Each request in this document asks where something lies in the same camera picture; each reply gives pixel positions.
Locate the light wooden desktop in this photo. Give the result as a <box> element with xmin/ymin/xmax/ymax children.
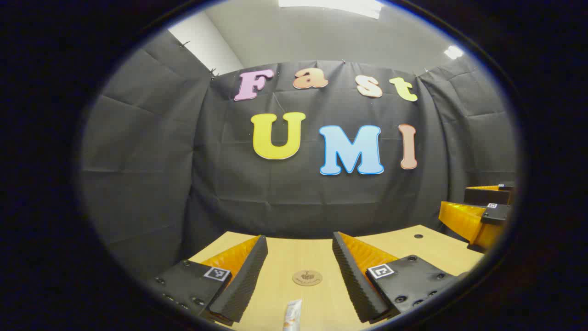
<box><xmin>186</xmin><ymin>224</ymin><xmax>485</xmax><ymax>331</ymax></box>

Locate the white toothpaste tube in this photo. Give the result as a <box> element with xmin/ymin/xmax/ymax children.
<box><xmin>282</xmin><ymin>299</ymin><xmax>304</xmax><ymax>331</ymax></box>

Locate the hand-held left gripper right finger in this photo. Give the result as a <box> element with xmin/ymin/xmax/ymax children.
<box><xmin>332</xmin><ymin>231</ymin><xmax>469</xmax><ymax>324</ymax></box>

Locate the round wooden coaster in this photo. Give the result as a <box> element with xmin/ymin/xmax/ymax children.
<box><xmin>292</xmin><ymin>270</ymin><xmax>323</xmax><ymax>287</ymax></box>

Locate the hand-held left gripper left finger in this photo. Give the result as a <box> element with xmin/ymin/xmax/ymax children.
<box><xmin>154</xmin><ymin>235</ymin><xmax>269</xmax><ymax>327</ymax></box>

